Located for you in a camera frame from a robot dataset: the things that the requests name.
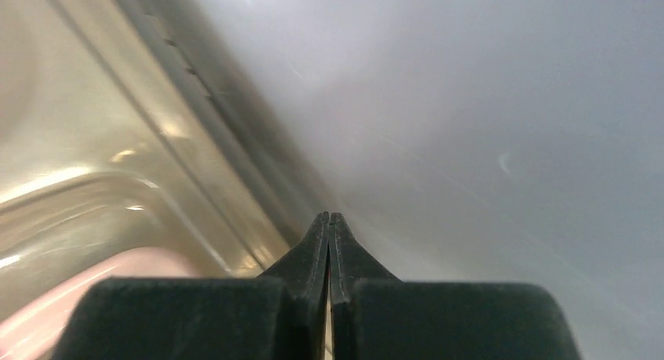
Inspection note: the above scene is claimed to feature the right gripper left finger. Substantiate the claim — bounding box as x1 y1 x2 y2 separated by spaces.
52 213 330 359

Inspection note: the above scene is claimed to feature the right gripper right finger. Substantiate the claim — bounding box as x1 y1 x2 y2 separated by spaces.
328 213 580 359

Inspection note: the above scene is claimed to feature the beige plastic tool box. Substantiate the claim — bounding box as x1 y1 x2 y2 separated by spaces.
0 0 338 360

